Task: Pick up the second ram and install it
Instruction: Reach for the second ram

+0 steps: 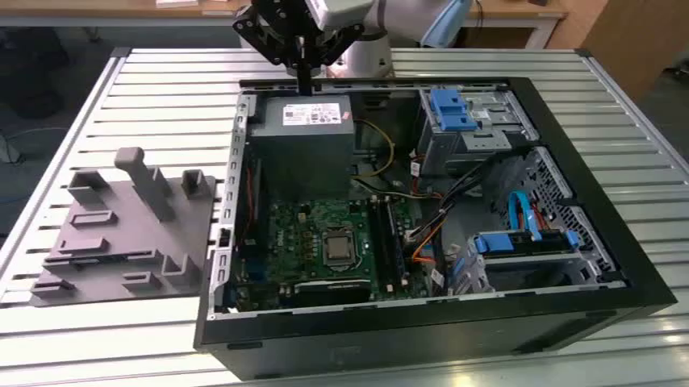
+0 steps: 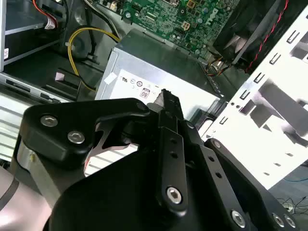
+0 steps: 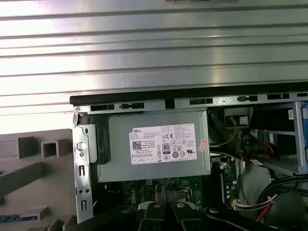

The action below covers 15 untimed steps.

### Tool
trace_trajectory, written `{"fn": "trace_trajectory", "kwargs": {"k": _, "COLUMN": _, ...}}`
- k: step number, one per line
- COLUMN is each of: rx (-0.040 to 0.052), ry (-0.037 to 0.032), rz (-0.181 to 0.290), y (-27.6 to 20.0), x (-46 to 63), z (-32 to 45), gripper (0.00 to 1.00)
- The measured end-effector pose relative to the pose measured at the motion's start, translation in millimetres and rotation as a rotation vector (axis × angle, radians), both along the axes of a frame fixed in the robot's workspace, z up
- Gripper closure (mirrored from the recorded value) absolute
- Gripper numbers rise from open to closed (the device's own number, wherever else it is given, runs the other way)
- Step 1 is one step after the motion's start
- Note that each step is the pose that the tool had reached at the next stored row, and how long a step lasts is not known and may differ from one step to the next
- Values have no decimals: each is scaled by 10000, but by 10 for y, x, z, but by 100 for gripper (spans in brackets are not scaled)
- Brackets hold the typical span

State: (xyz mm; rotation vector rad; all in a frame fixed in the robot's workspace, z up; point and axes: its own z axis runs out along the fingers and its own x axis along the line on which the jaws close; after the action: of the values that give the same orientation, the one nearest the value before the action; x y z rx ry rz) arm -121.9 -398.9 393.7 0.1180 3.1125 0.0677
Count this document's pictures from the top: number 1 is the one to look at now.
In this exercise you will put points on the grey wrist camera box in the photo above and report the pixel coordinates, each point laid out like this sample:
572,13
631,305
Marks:
342,14

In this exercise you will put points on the black Nvidia graphics card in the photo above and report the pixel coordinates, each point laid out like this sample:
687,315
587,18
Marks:
329,292

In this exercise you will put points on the grey metal drive cage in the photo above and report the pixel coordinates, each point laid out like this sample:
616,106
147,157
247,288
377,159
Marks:
485,141
533,260

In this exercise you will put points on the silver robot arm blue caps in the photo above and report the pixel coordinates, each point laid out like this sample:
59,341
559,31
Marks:
369,52

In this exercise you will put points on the black bag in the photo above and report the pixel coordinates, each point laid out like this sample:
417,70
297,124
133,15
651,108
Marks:
33,72

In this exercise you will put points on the grey parts rack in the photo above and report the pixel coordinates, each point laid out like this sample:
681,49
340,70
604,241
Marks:
178,230

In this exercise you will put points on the blue plastic drive latch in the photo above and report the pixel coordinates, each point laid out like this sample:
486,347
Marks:
452,113

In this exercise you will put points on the green motherboard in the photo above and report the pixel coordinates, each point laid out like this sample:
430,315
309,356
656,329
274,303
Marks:
301,225

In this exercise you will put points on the silver CPU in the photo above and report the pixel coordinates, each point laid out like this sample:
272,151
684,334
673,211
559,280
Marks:
340,246

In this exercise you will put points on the small white box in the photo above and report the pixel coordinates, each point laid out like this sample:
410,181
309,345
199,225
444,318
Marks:
175,3

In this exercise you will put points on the grey power supply unit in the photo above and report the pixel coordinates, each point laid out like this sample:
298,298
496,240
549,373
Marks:
301,161

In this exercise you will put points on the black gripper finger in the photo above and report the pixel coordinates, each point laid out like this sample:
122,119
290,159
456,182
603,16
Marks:
340,44
264,44

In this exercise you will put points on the hard disk in blue carrier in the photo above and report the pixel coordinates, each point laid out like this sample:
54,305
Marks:
501,244

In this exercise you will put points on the black PC case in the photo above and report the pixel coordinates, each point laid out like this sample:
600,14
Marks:
377,342

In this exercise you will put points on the wooden workbench white frame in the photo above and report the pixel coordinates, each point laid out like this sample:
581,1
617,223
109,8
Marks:
107,12

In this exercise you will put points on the wooden cabinet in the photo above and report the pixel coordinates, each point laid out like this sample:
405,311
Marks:
635,40

